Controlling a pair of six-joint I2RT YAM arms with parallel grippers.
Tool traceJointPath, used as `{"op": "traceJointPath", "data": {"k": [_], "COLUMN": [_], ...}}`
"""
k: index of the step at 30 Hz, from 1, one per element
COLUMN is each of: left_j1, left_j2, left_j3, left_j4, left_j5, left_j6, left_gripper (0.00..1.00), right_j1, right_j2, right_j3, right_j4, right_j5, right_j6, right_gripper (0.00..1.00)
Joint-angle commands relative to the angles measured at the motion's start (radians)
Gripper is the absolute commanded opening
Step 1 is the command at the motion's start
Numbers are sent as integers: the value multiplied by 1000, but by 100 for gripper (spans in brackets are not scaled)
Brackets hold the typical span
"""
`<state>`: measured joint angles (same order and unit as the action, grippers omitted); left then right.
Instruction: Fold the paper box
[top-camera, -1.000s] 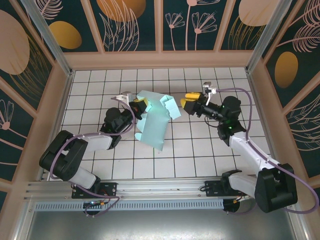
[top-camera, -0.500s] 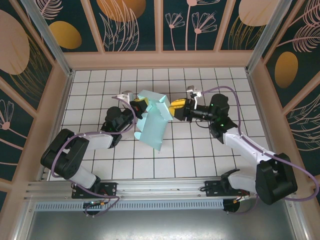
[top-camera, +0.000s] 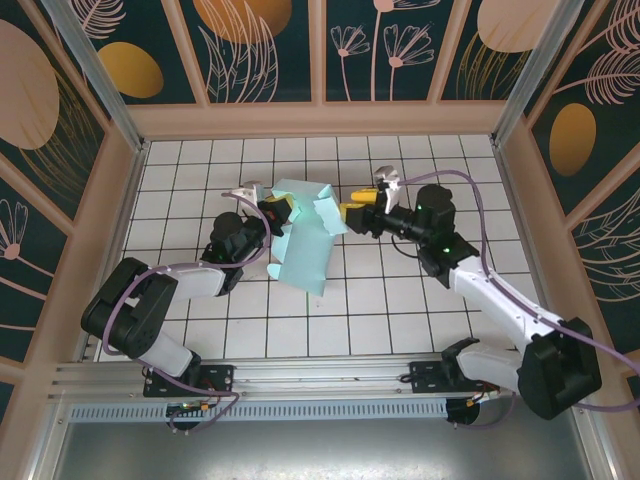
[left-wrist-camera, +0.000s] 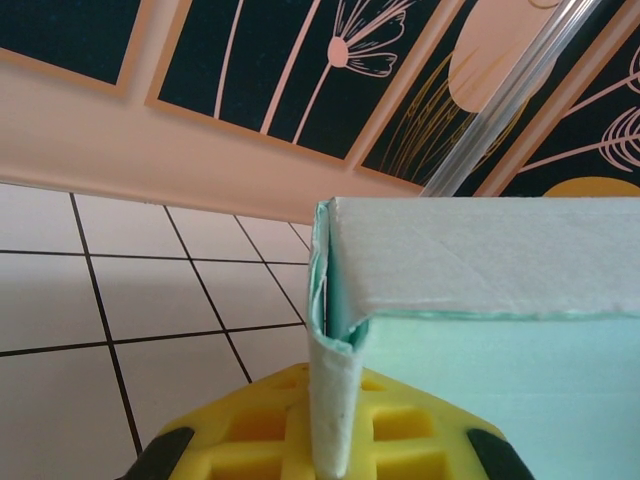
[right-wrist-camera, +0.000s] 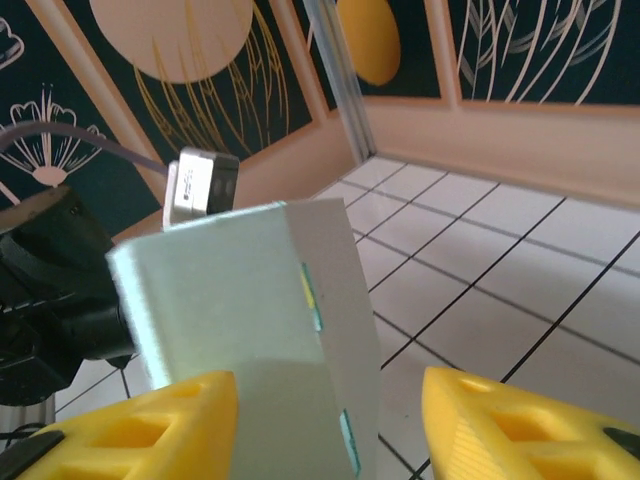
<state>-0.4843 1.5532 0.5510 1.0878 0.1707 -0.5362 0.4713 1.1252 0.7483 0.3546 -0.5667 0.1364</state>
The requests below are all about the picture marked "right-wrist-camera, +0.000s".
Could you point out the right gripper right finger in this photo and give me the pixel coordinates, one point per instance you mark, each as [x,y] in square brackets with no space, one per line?
[525,440]

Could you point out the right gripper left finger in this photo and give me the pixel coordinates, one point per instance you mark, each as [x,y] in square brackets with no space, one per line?
[150,440]

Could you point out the light blue paper box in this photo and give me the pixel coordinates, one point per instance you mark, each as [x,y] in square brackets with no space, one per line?
[225,280]

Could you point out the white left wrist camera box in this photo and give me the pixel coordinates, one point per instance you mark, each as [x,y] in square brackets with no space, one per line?
[192,180]

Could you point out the aluminium corner post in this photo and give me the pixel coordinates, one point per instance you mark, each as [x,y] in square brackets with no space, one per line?
[348,90]

